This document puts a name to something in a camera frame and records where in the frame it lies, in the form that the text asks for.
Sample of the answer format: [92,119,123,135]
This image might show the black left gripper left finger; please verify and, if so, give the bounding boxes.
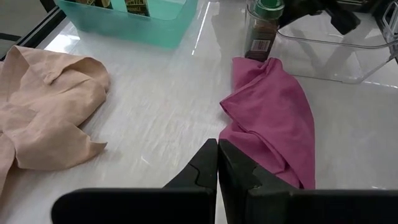
[50,138,219,224]

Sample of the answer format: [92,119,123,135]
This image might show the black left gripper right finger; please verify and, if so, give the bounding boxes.
[218,138,398,224]

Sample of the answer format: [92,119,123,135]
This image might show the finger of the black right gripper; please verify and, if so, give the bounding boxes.
[324,6,362,36]
[277,0,325,29]

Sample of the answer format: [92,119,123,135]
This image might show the clear plastic bin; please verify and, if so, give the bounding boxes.
[245,0,398,85]

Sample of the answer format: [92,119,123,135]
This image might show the magenta cloth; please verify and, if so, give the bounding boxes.
[218,56,317,190]

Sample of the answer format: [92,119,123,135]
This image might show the peach cloth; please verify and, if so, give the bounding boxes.
[0,44,111,200]

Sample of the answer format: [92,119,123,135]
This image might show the teal plastic bin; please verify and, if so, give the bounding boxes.
[55,0,200,50]

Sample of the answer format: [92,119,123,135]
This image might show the yellow-lid spice jar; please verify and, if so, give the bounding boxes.
[124,0,150,17]

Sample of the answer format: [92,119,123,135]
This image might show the black metal table frame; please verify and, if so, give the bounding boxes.
[0,0,68,60]

